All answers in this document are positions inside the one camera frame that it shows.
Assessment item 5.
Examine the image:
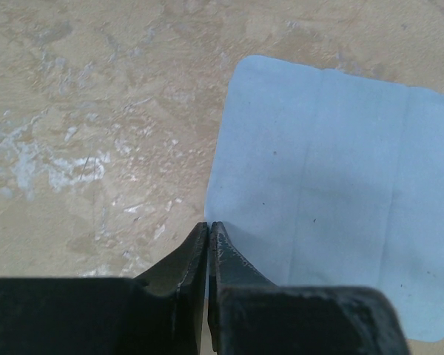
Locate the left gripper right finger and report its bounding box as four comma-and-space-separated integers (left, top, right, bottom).
208, 222, 410, 354

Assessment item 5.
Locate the blue tape patch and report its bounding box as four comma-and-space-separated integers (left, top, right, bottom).
204, 55, 444, 342

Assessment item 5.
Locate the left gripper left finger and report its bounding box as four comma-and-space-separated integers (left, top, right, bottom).
0, 223, 208, 354

